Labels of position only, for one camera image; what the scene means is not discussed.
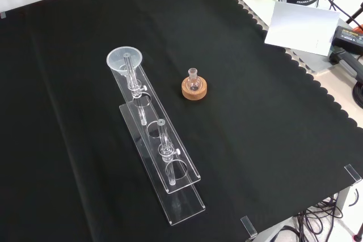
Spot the black power adapter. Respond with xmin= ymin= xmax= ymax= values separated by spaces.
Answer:
xmin=331 ymin=26 xmax=363 ymax=56

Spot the black tripod leg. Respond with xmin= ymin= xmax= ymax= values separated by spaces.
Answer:
xmin=345 ymin=1 xmax=363 ymax=26

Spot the clear acrylic funnel stand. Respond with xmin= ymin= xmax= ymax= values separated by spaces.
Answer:
xmin=109 ymin=53 xmax=206 ymax=227

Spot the translucent plastic funnel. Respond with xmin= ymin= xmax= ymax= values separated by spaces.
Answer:
xmin=106 ymin=45 xmax=143 ymax=91

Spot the black and grey clamp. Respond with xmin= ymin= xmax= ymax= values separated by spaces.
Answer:
xmin=328 ymin=49 xmax=363 ymax=82

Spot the small round-bottom glass flask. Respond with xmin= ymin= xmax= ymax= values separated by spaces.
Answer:
xmin=187 ymin=67 xmax=202 ymax=91

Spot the coiled black cable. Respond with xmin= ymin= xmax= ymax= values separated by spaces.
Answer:
xmin=352 ymin=82 xmax=363 ymax=108

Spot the clear cloth clip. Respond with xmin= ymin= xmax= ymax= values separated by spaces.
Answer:
xmin=344 ymin=164 xmax=363 ymax=183
xmin=240 ymin=215 xmax=258 ymax=240

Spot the black cloth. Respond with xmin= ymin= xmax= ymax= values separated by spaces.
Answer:
xmin=0 ymin=0 xmax=363 ymax=242

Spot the cork ring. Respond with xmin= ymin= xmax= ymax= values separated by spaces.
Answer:
xmin=181 ymin=77 xmax=209 ymax=101

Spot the white card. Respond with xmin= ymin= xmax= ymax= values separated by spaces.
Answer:
xmin=264 ymin=0 xmax=340 ymax=56

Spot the black cable bundle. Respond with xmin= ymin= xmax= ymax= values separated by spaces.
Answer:
xmin=294 ymin=193 xmax=348 ymax=242

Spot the grey bench leg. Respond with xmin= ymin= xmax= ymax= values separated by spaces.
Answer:
xmin=335 ymin=186 xmax=350 ymax=222

